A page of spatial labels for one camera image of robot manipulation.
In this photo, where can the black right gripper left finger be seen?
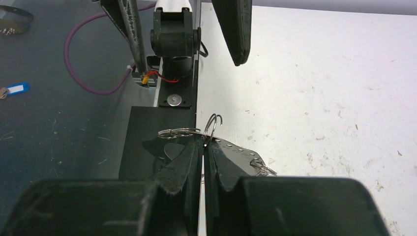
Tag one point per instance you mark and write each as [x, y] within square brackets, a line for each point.
[164, 204]

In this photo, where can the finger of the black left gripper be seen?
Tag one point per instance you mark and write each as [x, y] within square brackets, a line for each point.
[124, 14]
[235, 19]

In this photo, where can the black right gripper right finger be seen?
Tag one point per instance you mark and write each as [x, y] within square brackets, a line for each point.
[238, 204]

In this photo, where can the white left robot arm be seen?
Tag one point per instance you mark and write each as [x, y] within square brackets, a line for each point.
[174, 35]

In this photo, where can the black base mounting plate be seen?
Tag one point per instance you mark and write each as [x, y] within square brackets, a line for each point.
[144, 152]

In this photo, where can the blue key tag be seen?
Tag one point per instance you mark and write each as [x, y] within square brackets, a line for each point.
[13, 90]

